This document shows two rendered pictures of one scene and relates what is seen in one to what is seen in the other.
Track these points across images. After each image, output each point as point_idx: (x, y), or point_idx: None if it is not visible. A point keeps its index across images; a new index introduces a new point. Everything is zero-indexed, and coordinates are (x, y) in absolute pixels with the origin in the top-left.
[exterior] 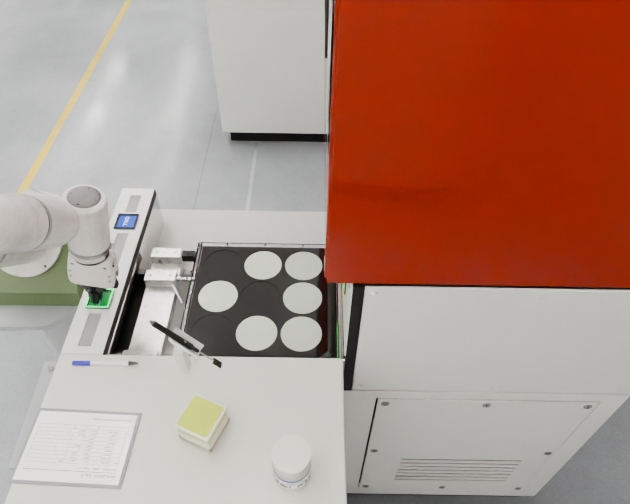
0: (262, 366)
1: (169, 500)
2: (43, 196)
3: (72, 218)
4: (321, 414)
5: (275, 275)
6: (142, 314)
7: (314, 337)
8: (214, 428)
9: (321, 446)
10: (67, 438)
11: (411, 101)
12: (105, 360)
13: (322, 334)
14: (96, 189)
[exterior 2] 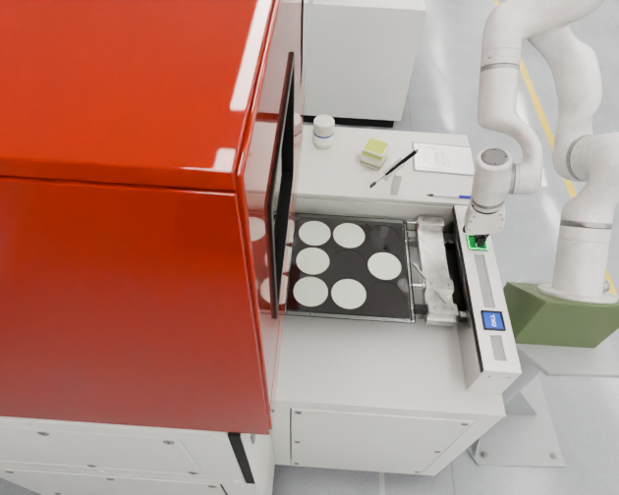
0: (342, 191)
1: (385, 137)
2: (499, 86)
3: (479, 105)
4: (305, 165)
5: (336, 282)
6: (443, 260)
7: (305, 229)
8: (366, 140)
9: (306, 151)
10: (451, 161)
11: None
12: (449, 199)
13: (298, 231)
14: (488, 165)
